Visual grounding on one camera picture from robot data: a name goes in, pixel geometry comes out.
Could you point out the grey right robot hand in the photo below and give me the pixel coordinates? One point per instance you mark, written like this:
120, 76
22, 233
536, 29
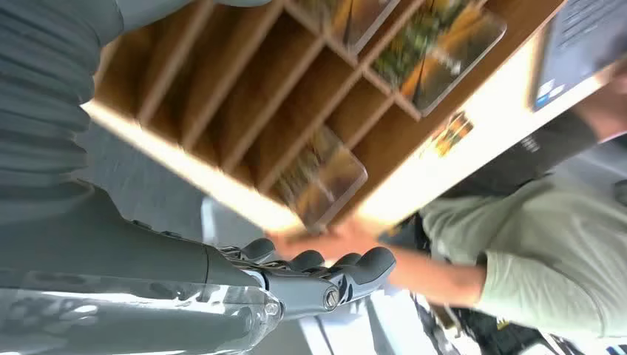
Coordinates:
122, 255

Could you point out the wooden card organizer tray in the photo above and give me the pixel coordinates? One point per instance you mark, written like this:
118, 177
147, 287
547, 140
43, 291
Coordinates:
235, 98

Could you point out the person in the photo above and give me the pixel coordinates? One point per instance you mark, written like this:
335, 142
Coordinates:
548, 245

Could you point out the grey laptop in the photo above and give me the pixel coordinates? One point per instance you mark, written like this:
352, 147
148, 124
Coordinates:
578, 39

